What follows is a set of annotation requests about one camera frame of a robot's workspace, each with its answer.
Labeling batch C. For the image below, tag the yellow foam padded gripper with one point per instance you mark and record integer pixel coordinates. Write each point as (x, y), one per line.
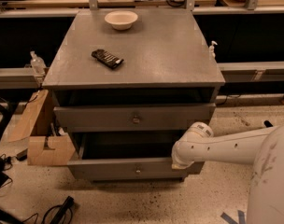
(180, 156)

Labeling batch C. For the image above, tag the grey drawer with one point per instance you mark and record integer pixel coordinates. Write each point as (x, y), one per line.
(119, 118)
(107, 156)

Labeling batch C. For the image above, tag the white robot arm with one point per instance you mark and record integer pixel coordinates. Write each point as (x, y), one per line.
(263, 149)

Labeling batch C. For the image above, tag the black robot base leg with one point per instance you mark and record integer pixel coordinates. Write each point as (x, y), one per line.
(268, 124)

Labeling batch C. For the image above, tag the grey top drawer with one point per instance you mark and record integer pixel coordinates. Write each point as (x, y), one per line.
(119, 118)

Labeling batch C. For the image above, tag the grey drawer cabinet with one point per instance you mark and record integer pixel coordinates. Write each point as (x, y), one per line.
(166, 61)

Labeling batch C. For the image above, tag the black power strip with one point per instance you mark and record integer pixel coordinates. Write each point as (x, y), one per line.
(68, 203)

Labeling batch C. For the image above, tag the white pump bottle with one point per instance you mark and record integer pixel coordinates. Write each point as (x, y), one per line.
(212, 48)

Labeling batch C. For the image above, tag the brown cardboard box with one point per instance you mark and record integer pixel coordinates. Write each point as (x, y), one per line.
(43, 148)

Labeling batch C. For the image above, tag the black snack bar packet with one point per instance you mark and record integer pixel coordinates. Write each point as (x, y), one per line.
(107, 58)

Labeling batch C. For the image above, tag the white bowl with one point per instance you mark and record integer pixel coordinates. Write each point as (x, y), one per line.
(121, 20)

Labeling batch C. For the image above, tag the clear sanitizer bottle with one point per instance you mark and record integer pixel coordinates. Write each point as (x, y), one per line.
(37, 63)

